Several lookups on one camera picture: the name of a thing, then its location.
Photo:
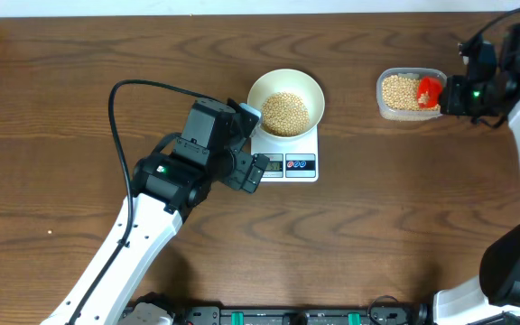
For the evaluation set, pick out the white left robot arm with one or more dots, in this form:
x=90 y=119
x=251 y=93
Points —
x=142 y=229

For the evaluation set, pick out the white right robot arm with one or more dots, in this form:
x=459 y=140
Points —
x=490 y=87

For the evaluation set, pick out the red measuring scoop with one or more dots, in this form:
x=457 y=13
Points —
x=428 y=92

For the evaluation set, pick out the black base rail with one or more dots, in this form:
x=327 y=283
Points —
x=157 y=309

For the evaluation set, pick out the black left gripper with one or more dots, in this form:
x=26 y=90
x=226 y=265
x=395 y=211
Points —
x=236 y=177

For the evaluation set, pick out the white digital kitchen scale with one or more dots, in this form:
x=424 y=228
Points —
x=291 y=159

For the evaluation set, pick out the clear plastic bean container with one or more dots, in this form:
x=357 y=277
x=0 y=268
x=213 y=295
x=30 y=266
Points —
x=396 y=94

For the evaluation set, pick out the cream bowl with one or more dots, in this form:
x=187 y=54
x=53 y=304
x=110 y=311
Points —
x=291 y=102

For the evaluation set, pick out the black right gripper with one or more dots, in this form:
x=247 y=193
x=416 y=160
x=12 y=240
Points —
x=453 y=105

